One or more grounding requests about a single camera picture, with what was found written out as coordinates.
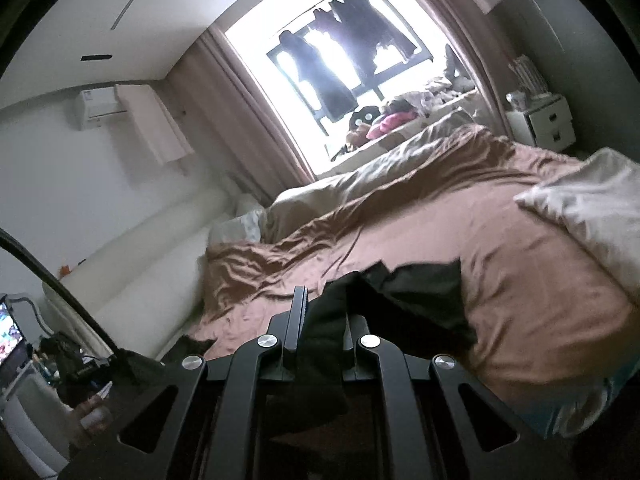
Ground window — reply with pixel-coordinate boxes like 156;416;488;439
222;0;481;161

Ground pile of light clothes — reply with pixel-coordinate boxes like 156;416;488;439
382;77;476;116

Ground white folded blanket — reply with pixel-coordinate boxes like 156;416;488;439
515;147;640;306

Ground beige duvet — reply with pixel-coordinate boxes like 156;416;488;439
265;107;481;246

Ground white padded headboard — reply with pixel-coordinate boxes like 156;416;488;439
42;187;261;356

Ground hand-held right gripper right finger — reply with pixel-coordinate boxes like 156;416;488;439
345;315;576;480

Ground brown duvet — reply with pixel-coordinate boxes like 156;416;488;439
187;125;640;406

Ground white pillow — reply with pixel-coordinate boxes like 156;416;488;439
207;195;268;246

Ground white nightstand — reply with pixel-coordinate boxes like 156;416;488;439
505;94;576;150

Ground person's left hand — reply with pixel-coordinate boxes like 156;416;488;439
70;395;113;443

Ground pink curtain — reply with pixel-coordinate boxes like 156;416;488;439
380;0;511;136
167;27;316;186

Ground black button shirt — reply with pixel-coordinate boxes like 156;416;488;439
262;257;478;443

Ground black plush toy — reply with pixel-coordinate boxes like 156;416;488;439
349;106;382;128

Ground grey cushion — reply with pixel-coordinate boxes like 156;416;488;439
444;42;476;83

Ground hanging dark garments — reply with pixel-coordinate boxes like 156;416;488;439
312;0;418;61

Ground upright books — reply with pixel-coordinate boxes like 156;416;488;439
510;55;546;98

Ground hanging dark pants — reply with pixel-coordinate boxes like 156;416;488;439
277;30;361;122

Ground pink plush toy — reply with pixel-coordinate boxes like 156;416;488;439
367;112;416;138

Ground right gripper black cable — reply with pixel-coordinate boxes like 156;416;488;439
0;227;126;361

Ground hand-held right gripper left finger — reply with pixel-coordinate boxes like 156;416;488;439
60;285;308;480

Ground white air conditioner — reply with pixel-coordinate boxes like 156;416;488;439
76;86;128;122

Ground computer monitor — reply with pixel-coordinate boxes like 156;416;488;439
0;296;28;366

